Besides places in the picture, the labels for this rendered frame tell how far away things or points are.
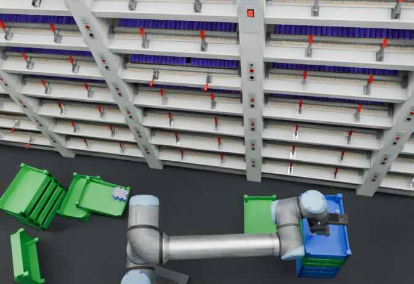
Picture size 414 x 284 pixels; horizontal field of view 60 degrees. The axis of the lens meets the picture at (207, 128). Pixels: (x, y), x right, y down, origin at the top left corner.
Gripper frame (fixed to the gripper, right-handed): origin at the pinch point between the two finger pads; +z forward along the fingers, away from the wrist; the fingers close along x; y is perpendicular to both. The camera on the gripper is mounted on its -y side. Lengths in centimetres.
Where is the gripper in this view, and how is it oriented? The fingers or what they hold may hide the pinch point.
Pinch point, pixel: (328, 230)
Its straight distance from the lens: 182.2
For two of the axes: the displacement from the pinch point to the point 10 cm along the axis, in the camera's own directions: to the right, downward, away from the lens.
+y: -9.3, 1.6, 3.3
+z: 3.6, 5.5, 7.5
